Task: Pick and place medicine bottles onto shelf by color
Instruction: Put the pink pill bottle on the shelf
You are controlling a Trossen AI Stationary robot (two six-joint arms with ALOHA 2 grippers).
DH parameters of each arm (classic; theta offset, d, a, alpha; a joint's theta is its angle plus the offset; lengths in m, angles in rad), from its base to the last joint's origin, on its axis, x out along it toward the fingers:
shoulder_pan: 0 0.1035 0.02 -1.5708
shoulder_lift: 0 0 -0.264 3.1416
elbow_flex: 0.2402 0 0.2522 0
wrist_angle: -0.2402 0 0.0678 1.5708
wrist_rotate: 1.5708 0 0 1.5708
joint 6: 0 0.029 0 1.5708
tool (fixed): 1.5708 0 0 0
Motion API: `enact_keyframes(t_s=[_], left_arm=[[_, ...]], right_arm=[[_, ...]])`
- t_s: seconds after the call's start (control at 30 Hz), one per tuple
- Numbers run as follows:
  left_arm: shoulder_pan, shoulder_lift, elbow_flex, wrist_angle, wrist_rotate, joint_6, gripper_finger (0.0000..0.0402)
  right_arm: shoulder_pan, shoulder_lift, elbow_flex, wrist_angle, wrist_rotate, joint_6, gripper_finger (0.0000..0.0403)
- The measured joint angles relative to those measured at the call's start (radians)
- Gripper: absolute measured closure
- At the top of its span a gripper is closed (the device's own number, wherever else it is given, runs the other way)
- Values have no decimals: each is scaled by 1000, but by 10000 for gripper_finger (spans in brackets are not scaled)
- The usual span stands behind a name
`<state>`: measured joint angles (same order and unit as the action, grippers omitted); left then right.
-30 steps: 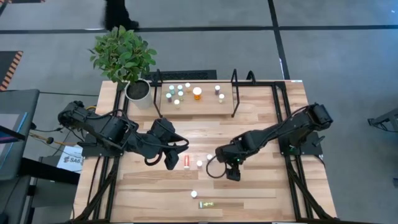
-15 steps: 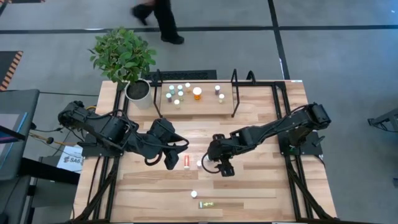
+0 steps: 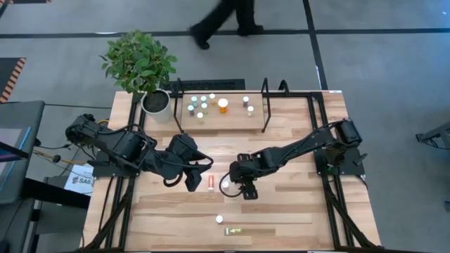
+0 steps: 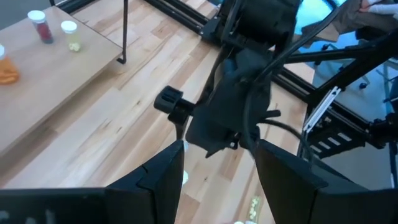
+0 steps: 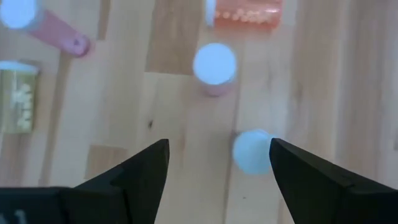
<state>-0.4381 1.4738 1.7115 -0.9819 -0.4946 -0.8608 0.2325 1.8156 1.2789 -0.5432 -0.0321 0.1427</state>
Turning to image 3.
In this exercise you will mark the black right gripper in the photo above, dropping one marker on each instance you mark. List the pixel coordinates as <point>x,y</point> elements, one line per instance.
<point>246,168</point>

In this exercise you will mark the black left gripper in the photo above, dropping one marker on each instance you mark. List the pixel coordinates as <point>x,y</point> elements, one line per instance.
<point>184,154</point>

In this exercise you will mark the pink medicine bottle white pills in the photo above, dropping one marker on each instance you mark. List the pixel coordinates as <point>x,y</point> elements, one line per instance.
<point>219,219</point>
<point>225,184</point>

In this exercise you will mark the yellow medicine bottle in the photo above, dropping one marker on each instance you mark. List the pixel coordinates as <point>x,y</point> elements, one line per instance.
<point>200,116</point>
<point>212,96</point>

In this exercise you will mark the blue bottle with pink pills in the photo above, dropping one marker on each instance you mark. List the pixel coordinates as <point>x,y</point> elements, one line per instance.
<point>191,109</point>
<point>245,100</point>

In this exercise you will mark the clear yellow pill bottle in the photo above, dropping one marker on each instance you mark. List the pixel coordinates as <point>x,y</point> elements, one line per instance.
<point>194,99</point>

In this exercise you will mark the large orange medicine bottle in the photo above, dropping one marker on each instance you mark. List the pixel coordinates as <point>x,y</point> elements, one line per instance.
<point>223,104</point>

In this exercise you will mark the yellow-green bottle white pills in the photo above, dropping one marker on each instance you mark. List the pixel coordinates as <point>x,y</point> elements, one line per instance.
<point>233,231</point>

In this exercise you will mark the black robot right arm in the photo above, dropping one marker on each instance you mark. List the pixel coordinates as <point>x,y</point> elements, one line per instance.
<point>306,141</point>

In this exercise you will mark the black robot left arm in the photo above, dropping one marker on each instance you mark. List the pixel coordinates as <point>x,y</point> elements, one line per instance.
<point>126,145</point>

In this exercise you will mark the red medicine bottle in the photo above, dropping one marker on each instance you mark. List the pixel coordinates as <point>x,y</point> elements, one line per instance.
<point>210,182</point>

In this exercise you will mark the green plant in white pot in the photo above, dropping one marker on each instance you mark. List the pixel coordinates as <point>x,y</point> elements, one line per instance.
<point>140,63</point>

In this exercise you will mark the white printed paper sheet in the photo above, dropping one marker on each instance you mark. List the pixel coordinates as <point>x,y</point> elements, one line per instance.
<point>81,181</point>

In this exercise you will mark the black furniture beam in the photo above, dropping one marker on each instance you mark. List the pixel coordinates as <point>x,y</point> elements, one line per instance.
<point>52,193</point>

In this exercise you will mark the person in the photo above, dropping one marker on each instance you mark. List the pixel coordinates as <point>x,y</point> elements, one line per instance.
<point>246,14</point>

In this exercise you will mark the grey desk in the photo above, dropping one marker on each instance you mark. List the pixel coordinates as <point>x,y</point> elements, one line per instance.
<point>21,116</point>

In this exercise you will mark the grey laptop blue edge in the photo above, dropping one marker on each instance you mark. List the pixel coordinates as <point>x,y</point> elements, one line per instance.
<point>14,172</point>

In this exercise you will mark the grey metal stand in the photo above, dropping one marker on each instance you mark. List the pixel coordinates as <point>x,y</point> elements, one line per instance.
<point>436,135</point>

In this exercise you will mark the black mat orange striped edge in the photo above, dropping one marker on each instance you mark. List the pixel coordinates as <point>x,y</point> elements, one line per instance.
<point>7,74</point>

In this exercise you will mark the wooden shelf black metal frame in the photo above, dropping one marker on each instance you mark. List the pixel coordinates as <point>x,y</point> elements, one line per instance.
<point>228,121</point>

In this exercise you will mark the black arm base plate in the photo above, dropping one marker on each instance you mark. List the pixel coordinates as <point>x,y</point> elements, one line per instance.
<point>348,171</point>
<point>102,172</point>

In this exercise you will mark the black aluminium table frame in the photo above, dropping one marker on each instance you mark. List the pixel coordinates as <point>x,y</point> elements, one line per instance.
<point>316,95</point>

